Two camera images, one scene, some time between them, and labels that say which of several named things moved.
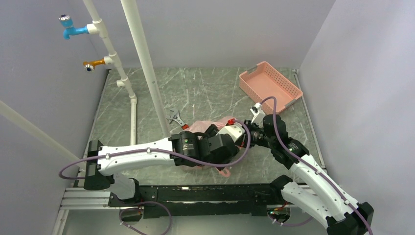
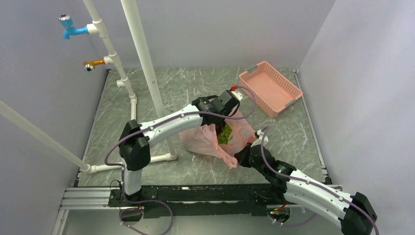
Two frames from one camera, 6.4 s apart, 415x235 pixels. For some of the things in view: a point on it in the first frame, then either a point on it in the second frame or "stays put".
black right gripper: (250, 127) → (241, 156)
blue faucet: (69, 30) stays put
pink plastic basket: (265, 83) stays put
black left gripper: (211, 132) → (219, 124)
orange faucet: (89, 66) stays put
